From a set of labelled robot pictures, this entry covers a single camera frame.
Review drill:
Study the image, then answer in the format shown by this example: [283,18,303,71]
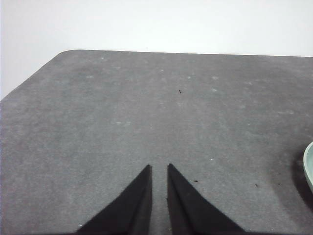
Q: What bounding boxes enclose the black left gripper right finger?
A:
[166,163,247,235]

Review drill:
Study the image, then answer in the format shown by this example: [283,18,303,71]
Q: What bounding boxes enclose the green round plate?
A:
[302,141,313,193]

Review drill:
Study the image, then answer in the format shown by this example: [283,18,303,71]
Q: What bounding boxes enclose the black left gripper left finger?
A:
[74,164,153,235]

